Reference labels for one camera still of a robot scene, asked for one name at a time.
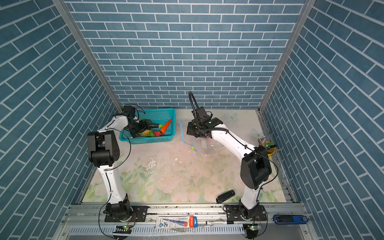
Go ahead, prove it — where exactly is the teal plastic basket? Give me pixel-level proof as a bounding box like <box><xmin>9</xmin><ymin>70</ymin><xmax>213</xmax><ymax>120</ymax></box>
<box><xmin>119</xmin><ymin>109</ymin><xmax>176</xmax><ymax>145</ymax></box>

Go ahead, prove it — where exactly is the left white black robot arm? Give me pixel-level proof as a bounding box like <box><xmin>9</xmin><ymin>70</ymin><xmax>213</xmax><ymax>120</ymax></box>
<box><xmin>87</xmin><ymin>115</ymin><xmax>148</xmax><ymax>223</ymax></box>

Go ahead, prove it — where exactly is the orange toy carrot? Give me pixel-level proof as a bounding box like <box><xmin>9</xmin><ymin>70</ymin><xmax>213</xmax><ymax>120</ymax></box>
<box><xmin>160</xmin><ymin>120</ymin><xmax>172</xmax><ymax>134</ymax></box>

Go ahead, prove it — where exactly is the red white blue package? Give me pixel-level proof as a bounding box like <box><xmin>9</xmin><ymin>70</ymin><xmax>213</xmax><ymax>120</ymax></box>
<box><xmin>155</xmin><ymin>216</ymin><xmax>198</xmax><ymax>230</ymax></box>

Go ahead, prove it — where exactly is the black remote control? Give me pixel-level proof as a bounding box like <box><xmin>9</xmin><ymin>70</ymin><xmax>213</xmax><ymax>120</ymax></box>
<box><xmin>216</xmin><ymin>190</ymin><xmax>235</xmax><ymax>204</ymax></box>

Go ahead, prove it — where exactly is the yellow pencil cup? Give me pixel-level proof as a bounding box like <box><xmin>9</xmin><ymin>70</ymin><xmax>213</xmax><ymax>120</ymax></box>
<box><xmin>258</xmin><ymin>137</ymin><xmax>282</xmax><ymax>157</ymax></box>

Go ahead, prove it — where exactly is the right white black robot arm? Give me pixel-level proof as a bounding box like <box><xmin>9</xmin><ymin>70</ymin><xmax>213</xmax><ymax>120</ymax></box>
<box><xmin>187</xmin><ymin>107</ymin><xmax>272</xmax><ymax>220</ymax></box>

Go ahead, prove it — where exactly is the yellow toy lemon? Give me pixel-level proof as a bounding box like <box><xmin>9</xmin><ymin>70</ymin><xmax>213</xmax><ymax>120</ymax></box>
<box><xmin>141</xmin><ymin>130</ymin><xmax>151</xmax><ymax>136</ymax></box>

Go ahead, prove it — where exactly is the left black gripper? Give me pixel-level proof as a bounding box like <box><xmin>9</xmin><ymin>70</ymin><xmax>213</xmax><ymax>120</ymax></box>
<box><xmin>125</xmin><ymin>119</ymin><xmax>150</xmax><ymax>138</ymax></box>

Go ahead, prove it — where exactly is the blue black handheld tool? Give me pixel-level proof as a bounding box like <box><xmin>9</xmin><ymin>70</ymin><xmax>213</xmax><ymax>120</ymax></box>
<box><xmin>273</xmin><ymin>215</ymin><xmax>308</xmax><ymax>225</ymax></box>

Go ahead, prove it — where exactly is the aluminium mounting rail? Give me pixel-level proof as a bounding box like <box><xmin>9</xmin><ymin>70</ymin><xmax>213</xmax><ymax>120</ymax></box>
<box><xmin>54</xmin><ymin>203</ymin><xmax>317</xmax><ymax>240</ymax></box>

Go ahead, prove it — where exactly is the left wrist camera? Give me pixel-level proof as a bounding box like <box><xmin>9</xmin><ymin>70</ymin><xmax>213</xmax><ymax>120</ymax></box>
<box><xmin>122</xmin><ymin>105</ymin><xmax>139</xmax><ymax>121</ymax></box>

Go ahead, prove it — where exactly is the green yellow toy corn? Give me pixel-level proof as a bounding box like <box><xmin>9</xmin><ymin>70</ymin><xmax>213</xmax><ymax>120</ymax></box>
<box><xmin>140</xmin><ymin>119</ymin><xmax>152</xmax><ymax>128</ymax></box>

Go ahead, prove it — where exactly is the clear zip top bag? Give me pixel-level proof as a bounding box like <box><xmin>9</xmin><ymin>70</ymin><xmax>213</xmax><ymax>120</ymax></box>
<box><xmin>179</xmin><ymin>121</ymin><xmax>240</xmax><ymax>155</ymax></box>

